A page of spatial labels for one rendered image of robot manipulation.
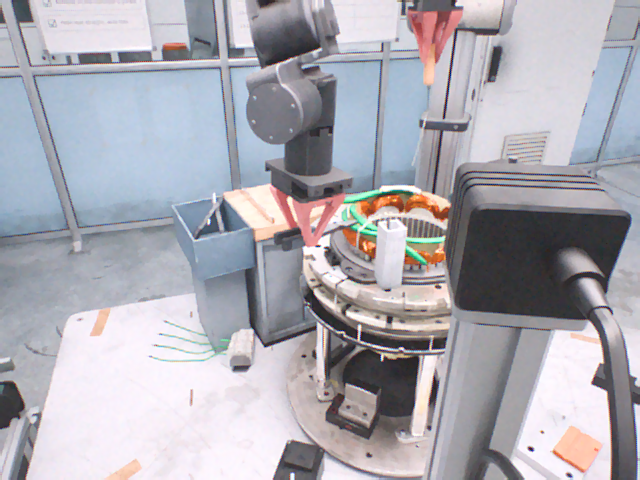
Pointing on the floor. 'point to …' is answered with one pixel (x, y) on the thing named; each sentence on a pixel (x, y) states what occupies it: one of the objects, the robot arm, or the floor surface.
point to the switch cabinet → (534, 81)
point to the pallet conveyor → (19, 423)
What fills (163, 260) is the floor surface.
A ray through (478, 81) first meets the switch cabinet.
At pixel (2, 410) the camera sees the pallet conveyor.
